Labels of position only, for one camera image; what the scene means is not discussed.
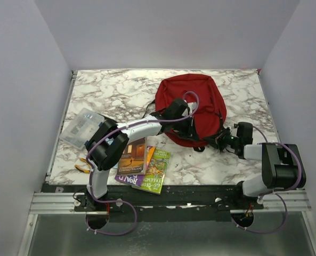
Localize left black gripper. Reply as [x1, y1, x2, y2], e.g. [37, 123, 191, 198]
[172, 114, 199, 141]

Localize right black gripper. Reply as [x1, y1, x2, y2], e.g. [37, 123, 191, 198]
[203, 127, 241, 152]

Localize red backpack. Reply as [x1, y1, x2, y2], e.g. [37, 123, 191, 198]
[144, 74, 227, 153]

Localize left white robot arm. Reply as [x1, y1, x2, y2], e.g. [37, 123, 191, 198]
[85, 95, 199, 211]

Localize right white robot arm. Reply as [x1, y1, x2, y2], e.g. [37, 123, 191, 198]
[215, 122, 306, 209]

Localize green Treehouse book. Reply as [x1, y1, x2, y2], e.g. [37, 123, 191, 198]
[132, 149, 171, 195]

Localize dark brown paperback book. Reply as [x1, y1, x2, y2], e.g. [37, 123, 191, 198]
[117, 138, 147, 175]

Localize purple Roald Dahl book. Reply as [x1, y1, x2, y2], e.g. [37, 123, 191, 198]
[115, 146, 155, 186]

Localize clear plastic organizer box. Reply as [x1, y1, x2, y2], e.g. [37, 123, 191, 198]
[59, 108, 105, 149]

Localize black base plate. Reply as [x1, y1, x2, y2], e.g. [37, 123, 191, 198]
[42, 183, 258, 222]

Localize yellow handled pliers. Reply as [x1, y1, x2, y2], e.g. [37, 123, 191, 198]
[74, 158, 91, 174]

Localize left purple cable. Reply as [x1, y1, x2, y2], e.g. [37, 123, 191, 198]
[85, 90, 200, 235]

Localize aluminium mounting rail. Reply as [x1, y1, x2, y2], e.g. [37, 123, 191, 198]
[29, 190, 312, 214]

